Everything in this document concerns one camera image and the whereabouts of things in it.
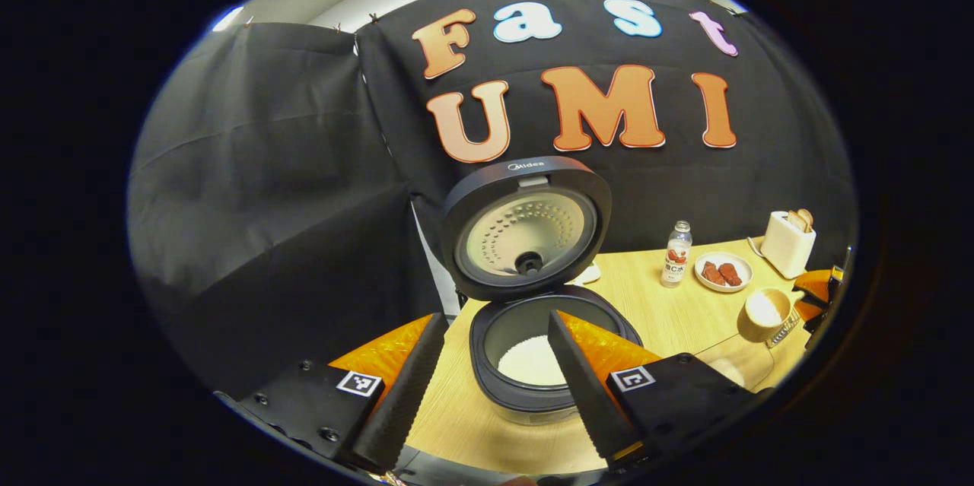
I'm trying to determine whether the white toaster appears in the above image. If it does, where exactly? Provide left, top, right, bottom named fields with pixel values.
left=759, top=208, right=817, bottom=280

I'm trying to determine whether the wooden cup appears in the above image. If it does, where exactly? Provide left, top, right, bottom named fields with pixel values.
left=736, top=287, right=797, bottom=345

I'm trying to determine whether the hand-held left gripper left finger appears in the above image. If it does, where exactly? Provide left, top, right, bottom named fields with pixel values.
left=215, top=310, right=451, bottom=473

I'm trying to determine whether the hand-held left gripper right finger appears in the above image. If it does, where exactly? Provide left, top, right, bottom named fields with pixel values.
left=546, top=308, right=772, bottom=473

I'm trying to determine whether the small clear drink bottle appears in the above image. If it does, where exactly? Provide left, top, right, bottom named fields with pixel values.
left=660, top=221, right=693, bottom=288

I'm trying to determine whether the dark grey rice cooker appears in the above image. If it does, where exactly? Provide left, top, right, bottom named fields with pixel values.
left=440, top=156, right=645, bottom=427

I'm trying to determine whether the white round plate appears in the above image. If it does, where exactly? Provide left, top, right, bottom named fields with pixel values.
left=694, top=251, right=754, bottom=294

